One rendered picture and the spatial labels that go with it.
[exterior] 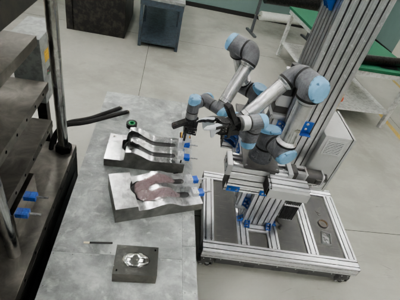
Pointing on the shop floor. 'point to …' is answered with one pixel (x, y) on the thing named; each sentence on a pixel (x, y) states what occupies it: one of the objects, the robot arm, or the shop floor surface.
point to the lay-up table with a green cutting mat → (390, 61)
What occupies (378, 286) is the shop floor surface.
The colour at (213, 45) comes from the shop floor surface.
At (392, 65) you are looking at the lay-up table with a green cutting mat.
